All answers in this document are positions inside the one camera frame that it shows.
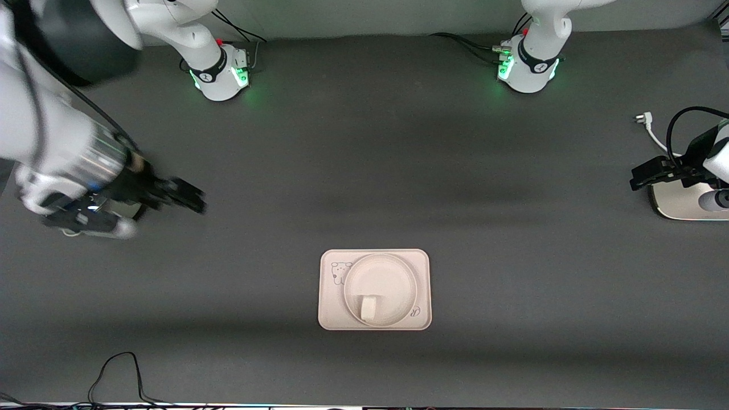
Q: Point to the aluminium frame rail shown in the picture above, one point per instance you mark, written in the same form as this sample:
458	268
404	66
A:
724	24

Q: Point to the cream toaster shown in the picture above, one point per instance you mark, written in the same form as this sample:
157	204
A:
678	205

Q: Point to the round beige plate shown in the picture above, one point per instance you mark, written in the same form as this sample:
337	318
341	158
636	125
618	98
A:
387	279

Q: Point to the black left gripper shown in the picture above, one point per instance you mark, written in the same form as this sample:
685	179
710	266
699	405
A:
691	155

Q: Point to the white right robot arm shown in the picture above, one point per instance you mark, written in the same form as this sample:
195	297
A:
34	131

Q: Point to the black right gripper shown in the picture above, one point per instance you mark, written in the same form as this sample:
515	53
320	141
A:
135	183

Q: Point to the beige rectangular printed tray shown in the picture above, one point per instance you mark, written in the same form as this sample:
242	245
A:
330	307

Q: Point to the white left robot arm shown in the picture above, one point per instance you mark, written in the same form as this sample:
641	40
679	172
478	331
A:
535	62

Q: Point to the white steamed bun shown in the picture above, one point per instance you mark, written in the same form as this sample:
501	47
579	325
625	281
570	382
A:
369	308

